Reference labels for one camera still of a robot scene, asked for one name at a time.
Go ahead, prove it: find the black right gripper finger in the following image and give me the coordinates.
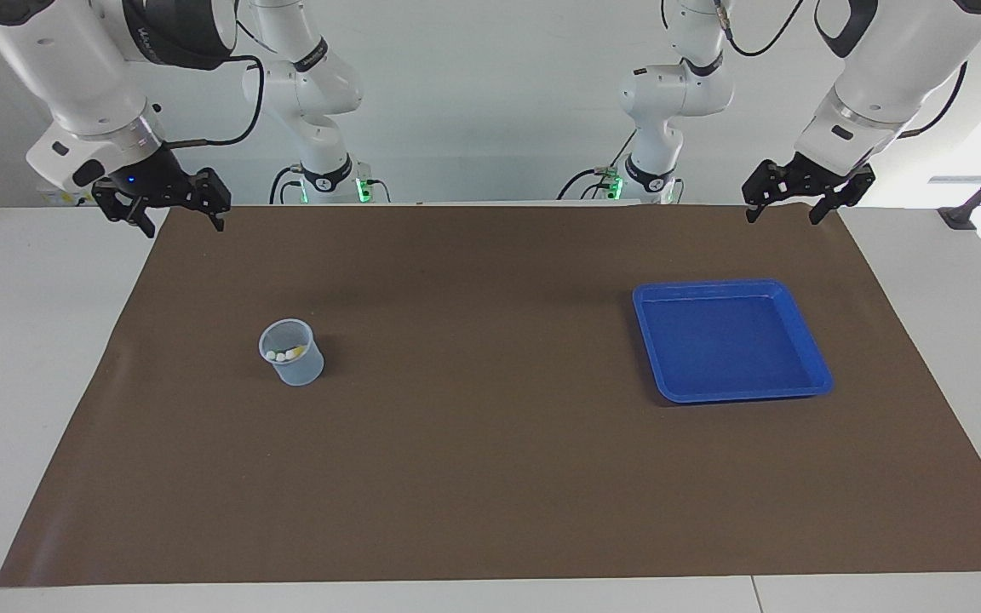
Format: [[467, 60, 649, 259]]
[[92, 192, 157, 239], [188, 168, 232, 232]]

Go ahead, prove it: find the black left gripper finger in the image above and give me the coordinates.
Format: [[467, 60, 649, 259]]
[[809, 166, 876, 226], [743, 160, 785, 225]]

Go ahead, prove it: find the blue plastic tray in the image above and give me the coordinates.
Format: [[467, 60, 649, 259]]
[[632, 278, 835, 404]]

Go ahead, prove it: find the translucent plastic cup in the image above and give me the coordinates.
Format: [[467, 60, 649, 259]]
[[258, 318, 325, 387]]

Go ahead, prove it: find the brown table mat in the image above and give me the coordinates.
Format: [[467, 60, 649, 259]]
[[0, 203, 981, 588]]

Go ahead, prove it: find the white wall outlet box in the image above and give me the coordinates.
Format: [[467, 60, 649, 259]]
[[37, 164, 121, 207]]

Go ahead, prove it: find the black base cable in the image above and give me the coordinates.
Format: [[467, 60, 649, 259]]
[[269, 164, 304, 205], [557, 128, 636, 203]]

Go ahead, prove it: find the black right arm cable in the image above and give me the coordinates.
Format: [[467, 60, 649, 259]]
[[163, 51, 266, 150]]

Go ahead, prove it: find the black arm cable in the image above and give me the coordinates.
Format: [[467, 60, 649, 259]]
[[712, 0, 968, 141], [163, 51, 266, 150]]

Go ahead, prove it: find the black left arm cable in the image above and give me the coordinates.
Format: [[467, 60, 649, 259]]
[[712, 0, 968, 141]]

